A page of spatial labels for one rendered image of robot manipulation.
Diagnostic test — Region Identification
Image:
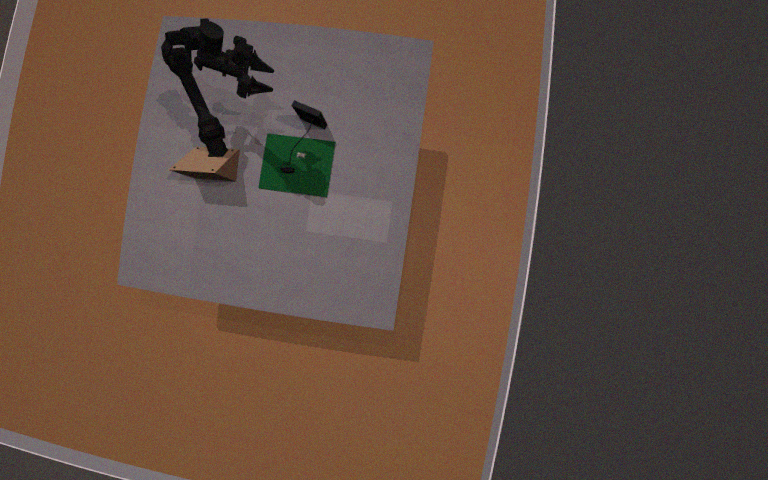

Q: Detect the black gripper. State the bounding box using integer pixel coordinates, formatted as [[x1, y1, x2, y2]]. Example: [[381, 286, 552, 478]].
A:
[[219, 44, 274, 98]]

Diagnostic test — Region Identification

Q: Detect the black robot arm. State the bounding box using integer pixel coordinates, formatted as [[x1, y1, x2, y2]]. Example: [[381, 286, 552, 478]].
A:
[[161, 18, 251, 157]]

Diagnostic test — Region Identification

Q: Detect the green circuit board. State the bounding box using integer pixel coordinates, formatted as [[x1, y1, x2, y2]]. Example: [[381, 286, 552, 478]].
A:
[[258, 133, 336, 197]]

